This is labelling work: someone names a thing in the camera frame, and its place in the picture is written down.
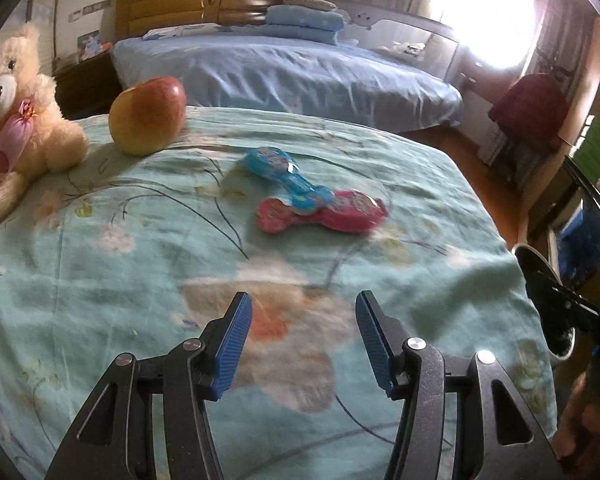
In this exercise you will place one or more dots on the wooden headboard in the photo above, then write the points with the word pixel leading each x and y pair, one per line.
pixel 133 18

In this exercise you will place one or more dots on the teal floral bed sheet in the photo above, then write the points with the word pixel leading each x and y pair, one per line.
pixel 125 254

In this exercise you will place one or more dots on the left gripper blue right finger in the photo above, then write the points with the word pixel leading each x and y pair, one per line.
pixel 375 328

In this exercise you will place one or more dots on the cream teddy bear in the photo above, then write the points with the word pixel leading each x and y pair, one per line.
pixel 35 137

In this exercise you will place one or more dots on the pink snack package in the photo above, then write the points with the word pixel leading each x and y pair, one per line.
pixel 351 211

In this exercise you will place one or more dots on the black tv cabinet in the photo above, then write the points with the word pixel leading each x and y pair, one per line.
pixel 564 226

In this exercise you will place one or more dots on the blue snack package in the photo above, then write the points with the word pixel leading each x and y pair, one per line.
pixel 276 165

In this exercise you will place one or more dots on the folded blue blanket stack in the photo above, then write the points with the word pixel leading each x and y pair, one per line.
pixel 310 20

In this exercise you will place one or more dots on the red apple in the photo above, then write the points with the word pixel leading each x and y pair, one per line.
pixel 147 117

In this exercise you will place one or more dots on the grey bed guard rail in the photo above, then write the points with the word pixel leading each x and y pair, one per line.
pixel 410 39

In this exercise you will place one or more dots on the blue bed with sheet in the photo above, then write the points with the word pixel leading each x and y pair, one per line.
pixel 235 67

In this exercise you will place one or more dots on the dark wooden nightstand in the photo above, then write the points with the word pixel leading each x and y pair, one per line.
pixel 87 88

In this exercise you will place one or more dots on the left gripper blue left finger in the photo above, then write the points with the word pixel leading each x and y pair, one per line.
pixel 227 341

